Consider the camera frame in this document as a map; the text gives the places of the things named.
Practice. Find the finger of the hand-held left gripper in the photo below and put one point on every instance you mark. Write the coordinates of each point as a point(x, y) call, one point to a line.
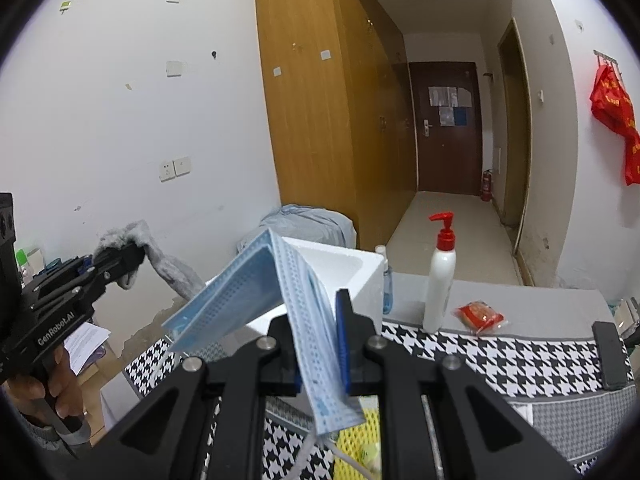
point(117, 256)
point(70, 292)

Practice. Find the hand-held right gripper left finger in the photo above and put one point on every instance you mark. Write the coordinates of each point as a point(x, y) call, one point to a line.
point(280, 360)

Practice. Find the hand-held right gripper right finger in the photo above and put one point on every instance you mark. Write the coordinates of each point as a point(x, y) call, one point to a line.
point(343, 340)

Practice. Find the grey fuzzy sock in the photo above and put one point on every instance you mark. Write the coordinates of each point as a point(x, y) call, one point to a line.
point(165, 262)

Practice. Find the white foam box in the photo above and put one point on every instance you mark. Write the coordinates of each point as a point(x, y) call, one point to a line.
point(345, 270)

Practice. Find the blue face mask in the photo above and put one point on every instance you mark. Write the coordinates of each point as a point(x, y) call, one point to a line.
point(240, 295)

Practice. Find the yellow foam net sleeve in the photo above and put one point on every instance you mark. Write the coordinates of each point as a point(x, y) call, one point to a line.
point(355, 447)

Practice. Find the person's left hand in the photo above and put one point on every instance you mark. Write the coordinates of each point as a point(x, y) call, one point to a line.
point(65, 385)

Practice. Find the white paper sheets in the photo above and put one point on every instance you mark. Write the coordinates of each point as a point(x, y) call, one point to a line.
point(85, 345)

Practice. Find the small clear bottle blue liquid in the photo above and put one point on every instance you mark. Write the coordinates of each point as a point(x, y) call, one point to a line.
point(387, 287)

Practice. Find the white pump bottle red cap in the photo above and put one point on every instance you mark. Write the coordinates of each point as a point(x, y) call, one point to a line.
point(441, 280)

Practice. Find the light blue bedding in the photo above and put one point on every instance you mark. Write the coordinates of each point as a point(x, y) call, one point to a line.
point(305, 222)

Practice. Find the red snack packet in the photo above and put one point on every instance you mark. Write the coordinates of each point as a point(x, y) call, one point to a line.
point(479, 316)

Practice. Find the houndstooth tablecloth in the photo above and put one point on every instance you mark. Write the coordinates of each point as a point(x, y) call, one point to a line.
point(505, 355)

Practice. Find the red fire extinguisher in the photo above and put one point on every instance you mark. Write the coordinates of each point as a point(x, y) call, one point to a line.
point(486, 186)

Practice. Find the wooden wardrobe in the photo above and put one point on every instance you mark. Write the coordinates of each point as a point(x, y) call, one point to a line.
point(325, 110)

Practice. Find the dark brown door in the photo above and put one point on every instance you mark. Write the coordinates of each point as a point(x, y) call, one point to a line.
point(445, 130)

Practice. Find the black flat bar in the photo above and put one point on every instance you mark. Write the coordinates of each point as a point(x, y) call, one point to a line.
point(610, 355)

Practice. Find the wooden side door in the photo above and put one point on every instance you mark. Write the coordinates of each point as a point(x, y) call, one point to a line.
point(517, 125)

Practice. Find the red hanging bag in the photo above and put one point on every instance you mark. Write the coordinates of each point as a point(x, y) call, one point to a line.
point(617, 115)

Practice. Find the white wall socket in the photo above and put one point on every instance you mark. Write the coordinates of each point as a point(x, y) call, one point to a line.
point(175, 167)

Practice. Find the white wall switch plate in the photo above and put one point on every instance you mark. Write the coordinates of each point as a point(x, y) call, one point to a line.
point(174, 67)

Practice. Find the metal wall hook rack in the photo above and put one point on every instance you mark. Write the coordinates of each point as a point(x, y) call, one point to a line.
point(607, 57)

